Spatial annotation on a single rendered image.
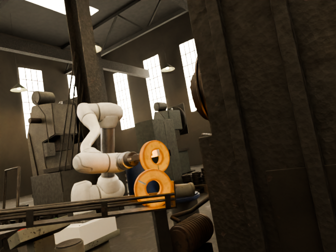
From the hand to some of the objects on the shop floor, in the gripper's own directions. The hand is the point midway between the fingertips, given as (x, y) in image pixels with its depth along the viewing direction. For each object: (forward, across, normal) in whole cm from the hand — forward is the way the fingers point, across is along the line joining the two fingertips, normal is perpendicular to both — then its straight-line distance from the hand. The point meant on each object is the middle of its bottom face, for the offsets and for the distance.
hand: (153, 153), depth 124 cm
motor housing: (+5, -6, -85) cm, 85 cm away
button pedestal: (-46, +41, -82) cm, 103 cm away
